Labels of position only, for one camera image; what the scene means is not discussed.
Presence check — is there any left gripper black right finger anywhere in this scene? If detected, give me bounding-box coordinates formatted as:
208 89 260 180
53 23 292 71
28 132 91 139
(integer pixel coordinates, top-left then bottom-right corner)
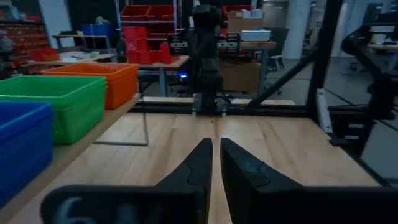
220 138 312 224

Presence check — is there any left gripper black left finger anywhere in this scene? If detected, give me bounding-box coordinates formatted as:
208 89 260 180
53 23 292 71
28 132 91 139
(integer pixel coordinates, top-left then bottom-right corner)
155 138 213 224

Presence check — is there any green plastic basket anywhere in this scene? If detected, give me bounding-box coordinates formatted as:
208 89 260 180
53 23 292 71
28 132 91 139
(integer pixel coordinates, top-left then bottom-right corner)
0 75 108 99
51 100 108 145
0 93 108 105

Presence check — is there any stack of red bins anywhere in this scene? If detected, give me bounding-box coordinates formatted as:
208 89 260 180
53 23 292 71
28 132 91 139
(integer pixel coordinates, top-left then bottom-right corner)
122 26 159 65

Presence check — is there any cardboard box with labels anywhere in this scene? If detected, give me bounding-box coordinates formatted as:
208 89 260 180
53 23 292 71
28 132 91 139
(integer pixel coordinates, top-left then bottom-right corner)
228 10 265 32

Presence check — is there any white flat box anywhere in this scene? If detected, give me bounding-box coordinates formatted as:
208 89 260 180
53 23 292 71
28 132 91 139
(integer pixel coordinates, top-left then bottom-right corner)
240 29 272 42

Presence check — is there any red plastic bin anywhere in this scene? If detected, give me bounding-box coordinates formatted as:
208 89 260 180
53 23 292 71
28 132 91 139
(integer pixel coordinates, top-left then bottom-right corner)
158 42 180 65

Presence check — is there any wooden table with grey legs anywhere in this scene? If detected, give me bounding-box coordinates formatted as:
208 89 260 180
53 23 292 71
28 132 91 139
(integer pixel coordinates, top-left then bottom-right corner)
136 55 191 98

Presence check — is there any wooden workbench with grey legs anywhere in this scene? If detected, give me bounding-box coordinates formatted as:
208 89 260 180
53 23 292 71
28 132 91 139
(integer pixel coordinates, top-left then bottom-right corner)
217 39 277 96

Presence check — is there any large cardboard box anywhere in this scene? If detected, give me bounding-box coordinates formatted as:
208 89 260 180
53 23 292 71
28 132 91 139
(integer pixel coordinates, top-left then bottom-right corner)
218 58 262 94

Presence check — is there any small white stool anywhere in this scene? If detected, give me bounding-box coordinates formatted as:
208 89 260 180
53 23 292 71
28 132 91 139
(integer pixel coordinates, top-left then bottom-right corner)
267 54 285 72

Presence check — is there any white pillar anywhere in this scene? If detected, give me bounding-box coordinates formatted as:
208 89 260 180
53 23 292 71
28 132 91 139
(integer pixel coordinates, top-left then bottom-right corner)
280 0 313 60

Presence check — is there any blue storage bin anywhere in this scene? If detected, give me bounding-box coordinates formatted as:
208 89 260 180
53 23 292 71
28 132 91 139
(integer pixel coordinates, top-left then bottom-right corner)
81 23 116 37

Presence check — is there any pale top table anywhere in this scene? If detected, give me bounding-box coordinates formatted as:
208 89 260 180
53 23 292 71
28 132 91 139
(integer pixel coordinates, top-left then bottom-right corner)
26 51 118 68

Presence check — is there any red orange crate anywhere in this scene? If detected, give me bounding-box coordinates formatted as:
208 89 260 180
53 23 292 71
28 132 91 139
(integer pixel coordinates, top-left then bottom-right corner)
30 47 60 62

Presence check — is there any shelving with small parts bins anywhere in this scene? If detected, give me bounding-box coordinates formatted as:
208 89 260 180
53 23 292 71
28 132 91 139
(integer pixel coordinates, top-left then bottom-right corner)
0 20 49 65

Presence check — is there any silver metal bracket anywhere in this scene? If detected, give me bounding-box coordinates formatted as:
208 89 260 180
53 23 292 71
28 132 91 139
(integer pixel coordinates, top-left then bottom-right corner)
316 88 334 134

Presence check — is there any black aluminium rig frame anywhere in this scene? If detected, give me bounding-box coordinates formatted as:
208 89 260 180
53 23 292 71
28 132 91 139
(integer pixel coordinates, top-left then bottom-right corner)
130 0 398 187

